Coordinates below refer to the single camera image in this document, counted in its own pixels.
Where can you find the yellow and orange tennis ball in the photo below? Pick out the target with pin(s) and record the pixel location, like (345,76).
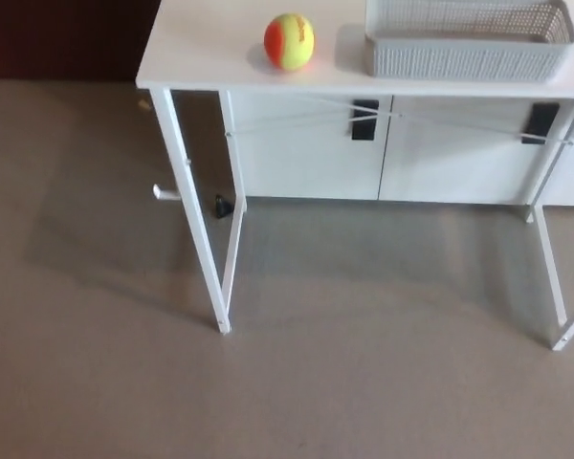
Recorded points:
(290,42)

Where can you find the small black floor object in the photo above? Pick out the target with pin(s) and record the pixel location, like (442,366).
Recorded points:
(221,205)

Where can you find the white cabinet with doors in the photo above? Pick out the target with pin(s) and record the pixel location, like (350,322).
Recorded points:
(311,153)

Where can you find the white table side hook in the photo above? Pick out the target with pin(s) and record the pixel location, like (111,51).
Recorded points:
(165,192)

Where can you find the grey perforated plastic basket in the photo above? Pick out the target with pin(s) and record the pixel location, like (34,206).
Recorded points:
(464,59)

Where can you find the white metal frame table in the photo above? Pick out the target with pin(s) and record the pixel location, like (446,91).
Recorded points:
(205,72)

